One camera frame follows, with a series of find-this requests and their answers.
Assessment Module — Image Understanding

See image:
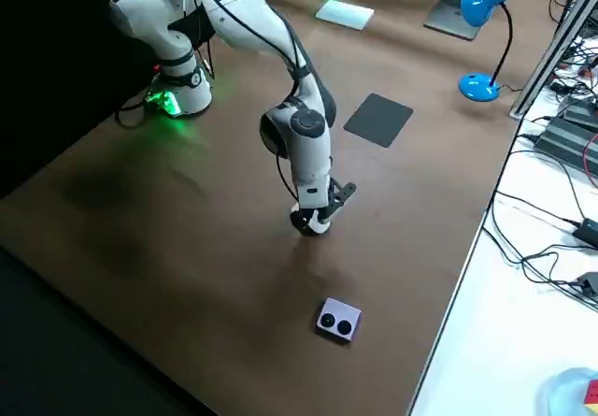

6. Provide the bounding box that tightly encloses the grey laptop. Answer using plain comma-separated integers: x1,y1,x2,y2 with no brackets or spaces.
423,0,492,42

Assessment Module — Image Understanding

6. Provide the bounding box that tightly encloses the blue desk lamp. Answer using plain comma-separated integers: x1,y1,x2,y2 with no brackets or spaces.
457,0,515,103

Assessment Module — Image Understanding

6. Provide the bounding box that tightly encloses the black mouse pad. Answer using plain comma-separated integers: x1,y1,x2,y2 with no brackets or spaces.
343,92,415,149

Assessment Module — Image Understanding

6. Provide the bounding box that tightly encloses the lilac box with black discs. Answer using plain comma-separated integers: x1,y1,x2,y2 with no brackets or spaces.
313,296,363,345

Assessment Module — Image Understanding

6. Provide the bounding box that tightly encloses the silver flat tablet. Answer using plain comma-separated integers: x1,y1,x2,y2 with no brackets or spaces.
314,0,376,31

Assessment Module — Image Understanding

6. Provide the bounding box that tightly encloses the black finned power supply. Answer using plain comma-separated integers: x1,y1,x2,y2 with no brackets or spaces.
534,115,598,178
558,96,598,125

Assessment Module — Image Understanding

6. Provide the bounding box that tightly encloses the black power adapter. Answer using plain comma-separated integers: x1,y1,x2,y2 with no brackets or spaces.
573,217,598,245

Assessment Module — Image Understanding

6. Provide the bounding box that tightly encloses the grey power adapter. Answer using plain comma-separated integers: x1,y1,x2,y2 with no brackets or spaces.
572,270,598,303

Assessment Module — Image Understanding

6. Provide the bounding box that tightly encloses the red and yellow cube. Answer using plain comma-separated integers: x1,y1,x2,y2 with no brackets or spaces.
580,380,598,409

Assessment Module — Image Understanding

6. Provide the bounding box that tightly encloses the aluminium frame post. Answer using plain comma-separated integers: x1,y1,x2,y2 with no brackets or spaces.
510,0,598,121

